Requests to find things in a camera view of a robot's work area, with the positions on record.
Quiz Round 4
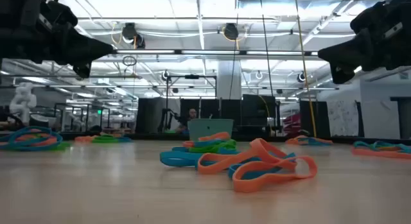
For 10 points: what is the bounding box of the black ceiling cable reel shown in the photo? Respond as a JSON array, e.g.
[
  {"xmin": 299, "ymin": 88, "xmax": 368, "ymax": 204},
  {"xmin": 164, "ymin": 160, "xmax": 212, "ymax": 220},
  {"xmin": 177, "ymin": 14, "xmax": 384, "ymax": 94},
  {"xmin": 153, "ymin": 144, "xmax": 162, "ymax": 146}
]
[
  {"xmin": 121, "ymin": 22, "xmax": 146, "ymax": 50},
  {"xmin": 223, "ymin": 22, "xmax": 240, "ymax": 41}
]

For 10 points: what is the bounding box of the person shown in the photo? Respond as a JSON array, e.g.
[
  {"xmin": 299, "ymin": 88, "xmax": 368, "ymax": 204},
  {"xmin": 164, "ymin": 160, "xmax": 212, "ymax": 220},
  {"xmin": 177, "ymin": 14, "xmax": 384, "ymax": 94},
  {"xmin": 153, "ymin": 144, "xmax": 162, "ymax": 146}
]
[{"xmin": 177, "ymin": 108, "xmax": 199, "ymax": 135}]

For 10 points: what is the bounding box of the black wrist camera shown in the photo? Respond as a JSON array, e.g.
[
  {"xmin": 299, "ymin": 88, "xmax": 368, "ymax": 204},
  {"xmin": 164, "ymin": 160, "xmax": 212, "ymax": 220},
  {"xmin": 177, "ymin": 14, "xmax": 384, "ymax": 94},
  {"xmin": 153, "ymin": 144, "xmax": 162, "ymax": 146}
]
[
  {"xmin": 349, "ymin": 0, "xmax": 391, "ymax": 35},
  {"xmin": 40, "ymin": 0, "xmax": 79, "ymax": 29}
]

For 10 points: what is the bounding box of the white robot figure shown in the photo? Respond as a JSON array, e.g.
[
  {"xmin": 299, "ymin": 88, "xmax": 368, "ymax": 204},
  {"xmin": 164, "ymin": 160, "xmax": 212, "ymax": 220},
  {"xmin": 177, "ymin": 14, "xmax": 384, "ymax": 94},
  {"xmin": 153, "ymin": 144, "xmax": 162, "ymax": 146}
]
[{"xmin": 8, "ymin": 82, "xmax": 38, "ymax": 125}]

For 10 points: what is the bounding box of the white column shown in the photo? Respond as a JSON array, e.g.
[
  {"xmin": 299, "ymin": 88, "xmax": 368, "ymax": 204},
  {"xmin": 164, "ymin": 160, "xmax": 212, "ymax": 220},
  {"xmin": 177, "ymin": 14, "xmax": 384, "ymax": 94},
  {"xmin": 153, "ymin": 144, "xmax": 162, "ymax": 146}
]
[{"xmin": 217, "ymin": 58, "xmax": 242, "ymax": 99}]

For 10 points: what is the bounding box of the white patterned sheet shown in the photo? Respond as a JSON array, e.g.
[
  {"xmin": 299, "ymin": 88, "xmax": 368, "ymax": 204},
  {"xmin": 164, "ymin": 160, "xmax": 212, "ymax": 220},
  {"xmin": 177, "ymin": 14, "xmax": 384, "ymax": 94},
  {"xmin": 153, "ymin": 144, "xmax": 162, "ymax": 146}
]
[{"xmin": 327, "ymin": 99, "xmax": 360, "ymax": 137}]

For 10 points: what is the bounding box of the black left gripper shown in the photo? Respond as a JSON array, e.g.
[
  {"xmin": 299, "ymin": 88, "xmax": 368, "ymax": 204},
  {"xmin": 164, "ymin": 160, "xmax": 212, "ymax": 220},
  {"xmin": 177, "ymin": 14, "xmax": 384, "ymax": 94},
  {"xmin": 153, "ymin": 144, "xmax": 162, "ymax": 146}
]
[{"xmin": 0, "ymin": 12, "xmax": 115, "ymax": 79}]

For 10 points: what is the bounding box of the black stand frame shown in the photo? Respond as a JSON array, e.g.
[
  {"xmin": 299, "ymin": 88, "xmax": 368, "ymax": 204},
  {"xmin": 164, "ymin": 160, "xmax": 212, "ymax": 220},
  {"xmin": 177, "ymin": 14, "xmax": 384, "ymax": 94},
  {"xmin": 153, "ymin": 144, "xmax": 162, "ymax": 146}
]
[{"xmin": 159, "ymin": 74, "xmax": 218, "ymax": 134}]

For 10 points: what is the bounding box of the thin black cable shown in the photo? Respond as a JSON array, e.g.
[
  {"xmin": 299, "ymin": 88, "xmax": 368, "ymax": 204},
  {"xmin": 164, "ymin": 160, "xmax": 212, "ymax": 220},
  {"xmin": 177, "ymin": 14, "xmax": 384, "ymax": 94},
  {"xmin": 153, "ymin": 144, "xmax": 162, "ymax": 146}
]
[{"xmin": 258, "ymin": 0, "xmax": 275, "ymax": 98}]

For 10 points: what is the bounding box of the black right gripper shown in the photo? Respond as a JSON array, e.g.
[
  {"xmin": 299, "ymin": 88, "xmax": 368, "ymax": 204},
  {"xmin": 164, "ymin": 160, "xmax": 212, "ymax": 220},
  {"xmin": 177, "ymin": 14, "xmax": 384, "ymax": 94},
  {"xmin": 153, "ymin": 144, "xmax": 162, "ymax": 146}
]
[{"xmin": 317, "ymin": 23, "xmax": 411, "ymax": 85}]

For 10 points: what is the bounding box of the light teal plastic basket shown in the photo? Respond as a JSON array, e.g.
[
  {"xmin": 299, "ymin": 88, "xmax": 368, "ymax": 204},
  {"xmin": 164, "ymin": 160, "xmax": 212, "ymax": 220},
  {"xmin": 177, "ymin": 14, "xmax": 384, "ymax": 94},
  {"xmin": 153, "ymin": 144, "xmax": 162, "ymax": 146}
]
[{"xmin": 188, "ymin": 118, "xmax": 234, "ymax": 142}]

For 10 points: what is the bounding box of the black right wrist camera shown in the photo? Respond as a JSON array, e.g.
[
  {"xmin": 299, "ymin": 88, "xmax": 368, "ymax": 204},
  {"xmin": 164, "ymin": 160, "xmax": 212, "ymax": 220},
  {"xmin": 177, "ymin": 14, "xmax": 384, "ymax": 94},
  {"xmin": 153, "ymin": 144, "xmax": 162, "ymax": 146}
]
[{"xmin": 349, "ymin": 0, "xmax": 391, "ymax": 35}]

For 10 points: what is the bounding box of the black partition panel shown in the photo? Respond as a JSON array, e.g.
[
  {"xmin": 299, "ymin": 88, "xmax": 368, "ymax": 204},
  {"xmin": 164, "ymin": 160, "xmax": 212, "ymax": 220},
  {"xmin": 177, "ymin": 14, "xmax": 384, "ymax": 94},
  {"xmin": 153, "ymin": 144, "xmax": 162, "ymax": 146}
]
[
  {"xmin": 242, "ymin": 94, "xmax": 277, "ymax": 127},
  {"xmin": 179, "ymin": 98, "xmax": 242, "ymax": 121},
  {"xmin": 299, "ymin": 100, "xmax": 331, "ymax": 138},
  {"xmin": 136, "ymin": 97, "xmax": 168, "ymax": 134}
]

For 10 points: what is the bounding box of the long ceiling light bar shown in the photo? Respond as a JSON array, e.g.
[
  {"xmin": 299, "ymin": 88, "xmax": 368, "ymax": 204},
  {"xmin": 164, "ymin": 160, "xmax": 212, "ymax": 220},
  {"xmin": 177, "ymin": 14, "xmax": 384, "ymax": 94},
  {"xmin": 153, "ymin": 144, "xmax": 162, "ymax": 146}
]
[{"xmin": 112, "ymin": 49, "xmax": 319, "ymax": 56}]

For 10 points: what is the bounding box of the yellow cable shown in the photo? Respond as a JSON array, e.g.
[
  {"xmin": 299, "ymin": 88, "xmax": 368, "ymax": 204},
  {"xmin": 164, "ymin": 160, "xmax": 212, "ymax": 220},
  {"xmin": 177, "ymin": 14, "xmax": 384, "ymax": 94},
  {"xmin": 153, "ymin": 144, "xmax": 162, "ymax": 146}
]
[{"xmin": 293, "ymin": 0, "xmax": 318, "ymax": 138}]

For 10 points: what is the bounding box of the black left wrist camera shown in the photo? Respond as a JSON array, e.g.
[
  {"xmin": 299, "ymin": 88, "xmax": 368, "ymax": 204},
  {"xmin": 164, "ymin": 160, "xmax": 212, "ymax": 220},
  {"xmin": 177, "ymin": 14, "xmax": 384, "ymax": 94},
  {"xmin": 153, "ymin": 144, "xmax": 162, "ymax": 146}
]
[{"xmin": 40, "ymin": 0, "xmax": 79, "ymax": 29}]

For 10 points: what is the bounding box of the black cable loop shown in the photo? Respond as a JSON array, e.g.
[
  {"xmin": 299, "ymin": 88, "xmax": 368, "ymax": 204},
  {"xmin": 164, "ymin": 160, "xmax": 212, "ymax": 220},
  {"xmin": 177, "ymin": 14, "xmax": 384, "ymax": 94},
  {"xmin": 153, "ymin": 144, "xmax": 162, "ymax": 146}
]
[{"xmin": 121, "ymin": 55, "xmax": 138, "ymax": 67}]

